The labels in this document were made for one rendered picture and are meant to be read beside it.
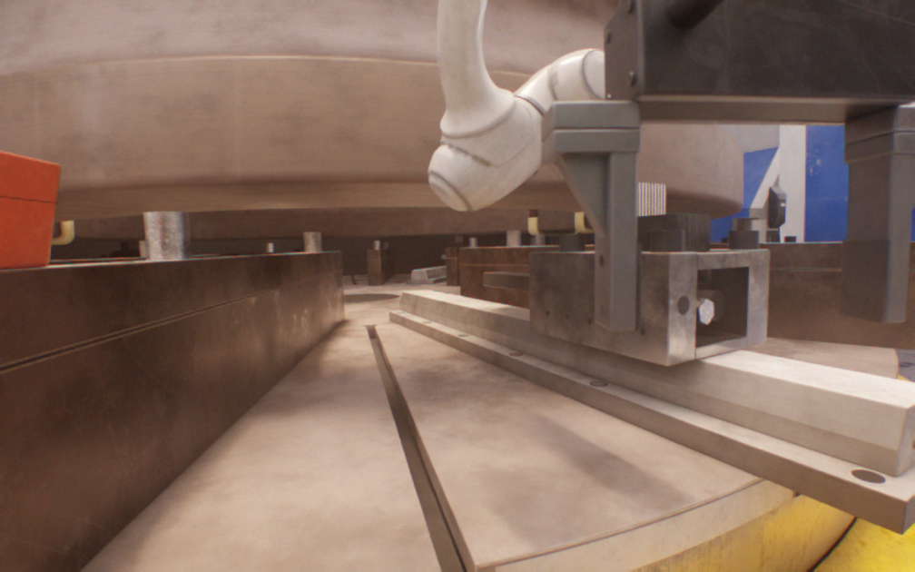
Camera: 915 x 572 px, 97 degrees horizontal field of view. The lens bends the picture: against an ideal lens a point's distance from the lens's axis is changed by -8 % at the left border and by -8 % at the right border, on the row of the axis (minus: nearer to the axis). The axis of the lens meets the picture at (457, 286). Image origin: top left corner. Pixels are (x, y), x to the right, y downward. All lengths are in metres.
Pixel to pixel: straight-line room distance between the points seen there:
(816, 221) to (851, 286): 5.10
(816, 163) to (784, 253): 3.41
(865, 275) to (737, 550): 0.75
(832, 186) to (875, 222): 5.08
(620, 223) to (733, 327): 0.95
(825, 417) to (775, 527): 0.27
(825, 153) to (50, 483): 5.48
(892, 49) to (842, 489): 0.67
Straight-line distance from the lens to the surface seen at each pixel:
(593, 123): 0.21
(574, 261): 1.07
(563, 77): 0.64
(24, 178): 0.67
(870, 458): 0.89
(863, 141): 0.30
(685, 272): 0.93
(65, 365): 0.70
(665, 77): 0.22
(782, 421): 0.92
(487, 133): 0.57
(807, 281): 2.08
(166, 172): 1.12
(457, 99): 0.57
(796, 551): 1.19
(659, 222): 1.06
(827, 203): 5.37
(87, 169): 1.23
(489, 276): 1.64
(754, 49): 0.24
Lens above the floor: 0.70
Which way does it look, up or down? 5 degrees down
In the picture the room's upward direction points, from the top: 1 degrees counter-clockwise
